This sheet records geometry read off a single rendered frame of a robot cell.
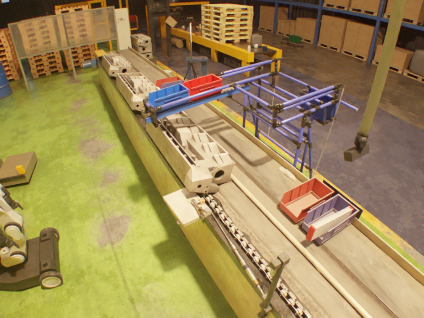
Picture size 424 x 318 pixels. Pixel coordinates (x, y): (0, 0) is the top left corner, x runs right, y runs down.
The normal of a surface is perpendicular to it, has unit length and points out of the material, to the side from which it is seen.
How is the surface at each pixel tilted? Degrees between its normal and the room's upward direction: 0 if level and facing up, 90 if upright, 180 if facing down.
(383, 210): 0
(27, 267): 0
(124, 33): 90
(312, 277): 0
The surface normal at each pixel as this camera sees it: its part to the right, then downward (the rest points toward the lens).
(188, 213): 0.00, -0.81
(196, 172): 0.41, -0.36
